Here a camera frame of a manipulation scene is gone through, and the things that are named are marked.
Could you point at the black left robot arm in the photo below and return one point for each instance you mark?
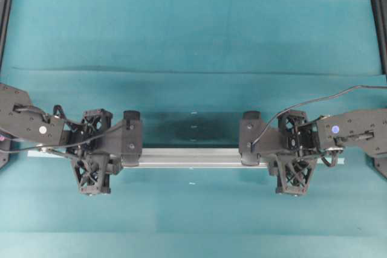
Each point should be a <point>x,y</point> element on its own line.
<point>57,135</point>

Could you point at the black metal table frame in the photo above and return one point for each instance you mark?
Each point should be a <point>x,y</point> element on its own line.
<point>6,28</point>

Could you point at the silver metal rail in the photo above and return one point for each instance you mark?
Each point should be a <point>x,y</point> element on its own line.
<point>190,158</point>

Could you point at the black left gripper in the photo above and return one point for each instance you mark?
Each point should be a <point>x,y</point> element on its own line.
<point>89,164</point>

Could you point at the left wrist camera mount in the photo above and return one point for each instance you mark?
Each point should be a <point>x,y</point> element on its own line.
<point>124,140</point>

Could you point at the teal table mat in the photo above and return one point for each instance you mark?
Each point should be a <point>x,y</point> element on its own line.
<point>192,212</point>

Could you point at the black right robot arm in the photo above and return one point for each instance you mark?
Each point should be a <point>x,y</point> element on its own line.
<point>365,129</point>

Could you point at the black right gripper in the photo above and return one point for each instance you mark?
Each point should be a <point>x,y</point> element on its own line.
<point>295,163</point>

